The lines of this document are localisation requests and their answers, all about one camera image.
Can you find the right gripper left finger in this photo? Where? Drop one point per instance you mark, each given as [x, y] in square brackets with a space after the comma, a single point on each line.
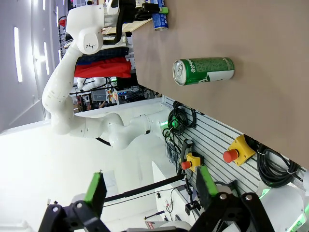
[95, 193]

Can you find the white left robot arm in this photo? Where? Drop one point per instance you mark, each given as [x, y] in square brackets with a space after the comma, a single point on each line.
[60, 96]

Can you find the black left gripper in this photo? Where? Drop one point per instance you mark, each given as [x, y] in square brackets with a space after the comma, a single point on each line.
[139, 12]

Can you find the large blue Pocari can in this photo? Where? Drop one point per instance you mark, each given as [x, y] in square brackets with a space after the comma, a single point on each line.
[160, 21]

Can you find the small black camera on stand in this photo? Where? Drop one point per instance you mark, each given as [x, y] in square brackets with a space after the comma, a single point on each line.
[192, 206]

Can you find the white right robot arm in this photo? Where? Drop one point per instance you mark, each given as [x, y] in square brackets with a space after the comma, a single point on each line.
[282, 205]

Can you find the green soda can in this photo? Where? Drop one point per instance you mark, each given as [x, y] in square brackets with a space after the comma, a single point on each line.
[205, 71]

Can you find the dark plaid folded cloth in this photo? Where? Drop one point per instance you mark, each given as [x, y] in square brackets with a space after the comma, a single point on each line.
[106, 53]

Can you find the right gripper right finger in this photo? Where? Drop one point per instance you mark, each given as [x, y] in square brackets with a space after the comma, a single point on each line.
[207, 191]

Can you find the small yellow emergency stop button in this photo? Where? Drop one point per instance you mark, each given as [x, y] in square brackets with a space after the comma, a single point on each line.
[190, 162]

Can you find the grey slotted aluminium panel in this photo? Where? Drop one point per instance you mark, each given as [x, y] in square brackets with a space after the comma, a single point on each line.
[212, 135]

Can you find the black handheld pendant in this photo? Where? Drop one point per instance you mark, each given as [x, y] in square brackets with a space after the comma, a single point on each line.
[186, 147]

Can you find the large yellow emergency stop button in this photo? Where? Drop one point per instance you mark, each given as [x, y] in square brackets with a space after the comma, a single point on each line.
[239, 151]

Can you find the black rod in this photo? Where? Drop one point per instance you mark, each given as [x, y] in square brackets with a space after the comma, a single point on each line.
[144, 187]

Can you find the red folded cloth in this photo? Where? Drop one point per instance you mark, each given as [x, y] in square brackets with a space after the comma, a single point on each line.
[103, 68]

